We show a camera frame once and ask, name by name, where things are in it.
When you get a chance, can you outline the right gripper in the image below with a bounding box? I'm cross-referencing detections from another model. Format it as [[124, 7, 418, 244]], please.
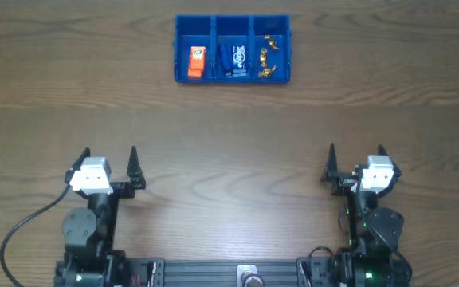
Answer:
[[320, 142, 402, 197]]

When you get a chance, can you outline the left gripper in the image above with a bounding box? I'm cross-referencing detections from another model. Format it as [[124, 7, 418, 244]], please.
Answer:
[[65, 145, 147, 199]]

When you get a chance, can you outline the orange candy box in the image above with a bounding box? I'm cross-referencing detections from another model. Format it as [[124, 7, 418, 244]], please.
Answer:
[[190, 45, 207, 72], [187, 59, 205, 79]]

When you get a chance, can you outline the blue candy pack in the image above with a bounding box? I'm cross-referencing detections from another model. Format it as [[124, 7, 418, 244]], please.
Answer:
[[231, 44, 249, 77]]

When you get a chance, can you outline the blue tray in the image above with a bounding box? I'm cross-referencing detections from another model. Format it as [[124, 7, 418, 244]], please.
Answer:
[[173, 14, 292, 85]]

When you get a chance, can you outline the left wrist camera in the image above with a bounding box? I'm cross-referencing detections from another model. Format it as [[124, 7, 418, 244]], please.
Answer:
[[69, 156, 115, 196]]

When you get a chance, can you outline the mounting rail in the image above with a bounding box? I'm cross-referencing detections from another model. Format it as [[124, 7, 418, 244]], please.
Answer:
[[53, 257, 410, 287]]

